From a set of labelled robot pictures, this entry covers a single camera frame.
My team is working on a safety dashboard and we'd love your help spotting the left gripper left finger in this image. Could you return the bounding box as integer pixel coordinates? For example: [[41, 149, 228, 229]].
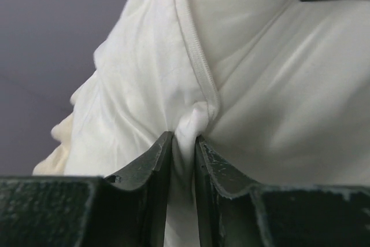
[[1, 132, 173, 246]]

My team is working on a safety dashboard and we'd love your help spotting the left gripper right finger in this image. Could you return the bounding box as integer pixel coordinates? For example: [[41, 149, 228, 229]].
[[195, 138, 369, 247]]

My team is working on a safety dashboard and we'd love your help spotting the white pillow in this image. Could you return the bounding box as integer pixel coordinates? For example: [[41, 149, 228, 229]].
[[64, 0, 369, 246]]

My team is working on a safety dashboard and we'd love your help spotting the grey pillowcase with cream ruffle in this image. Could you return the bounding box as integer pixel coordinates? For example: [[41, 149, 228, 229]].
[[32, 112, 73, 176]]

